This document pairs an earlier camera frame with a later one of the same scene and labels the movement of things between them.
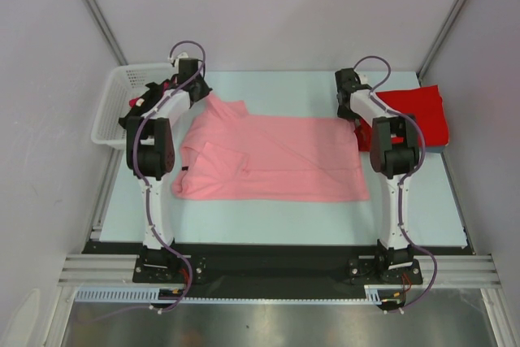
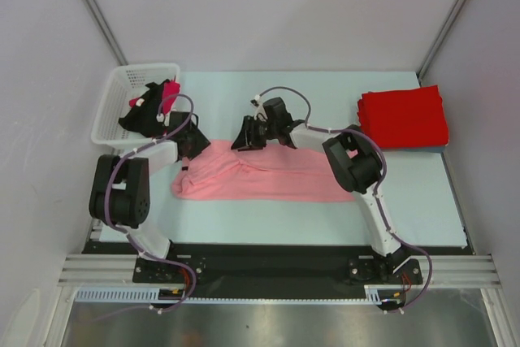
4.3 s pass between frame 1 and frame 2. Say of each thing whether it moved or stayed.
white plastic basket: stayed
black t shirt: stayed
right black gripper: moved
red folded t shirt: stayed
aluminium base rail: stayed
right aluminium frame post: stayed
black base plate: stayed
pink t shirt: moved
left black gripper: moved
